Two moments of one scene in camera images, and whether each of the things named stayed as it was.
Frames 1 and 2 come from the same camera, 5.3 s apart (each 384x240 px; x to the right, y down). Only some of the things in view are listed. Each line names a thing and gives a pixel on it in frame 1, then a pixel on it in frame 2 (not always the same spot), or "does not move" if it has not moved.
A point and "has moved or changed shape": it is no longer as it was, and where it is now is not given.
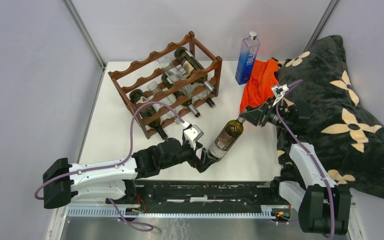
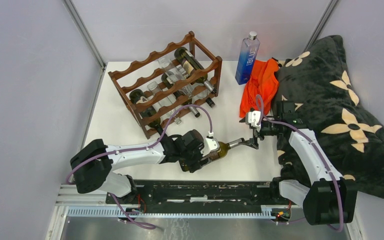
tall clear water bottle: x=248 y=55 does not move
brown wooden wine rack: x=173 y=77 does not move
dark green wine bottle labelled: x=138 y=96 does not move
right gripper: x=254 y=116 -> x=252 y=142
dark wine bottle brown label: x=192 y=66 does not move
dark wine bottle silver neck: x=228 y=136 has moved or changed shape
